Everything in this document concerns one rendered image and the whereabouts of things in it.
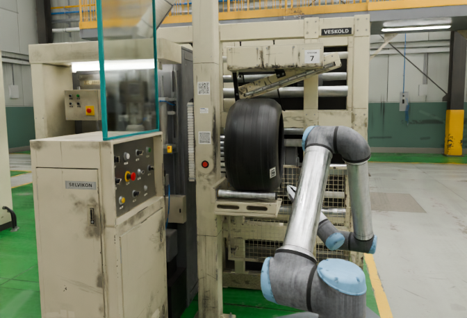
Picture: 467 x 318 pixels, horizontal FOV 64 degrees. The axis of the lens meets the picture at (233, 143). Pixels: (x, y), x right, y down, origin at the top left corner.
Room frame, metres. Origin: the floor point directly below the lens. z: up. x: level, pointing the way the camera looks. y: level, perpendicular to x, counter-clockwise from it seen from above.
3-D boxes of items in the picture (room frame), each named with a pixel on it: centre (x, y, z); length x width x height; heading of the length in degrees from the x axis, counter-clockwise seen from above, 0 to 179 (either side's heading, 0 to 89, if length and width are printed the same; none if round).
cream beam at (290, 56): (2.51, -0.28, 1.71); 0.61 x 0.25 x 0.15; 78
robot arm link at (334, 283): (1.17, -0.34, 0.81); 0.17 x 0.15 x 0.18; 61
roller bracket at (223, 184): (2.29, 0.08, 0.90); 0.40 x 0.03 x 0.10; 168
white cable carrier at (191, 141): (2.27, 0.25, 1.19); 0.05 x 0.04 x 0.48; 168
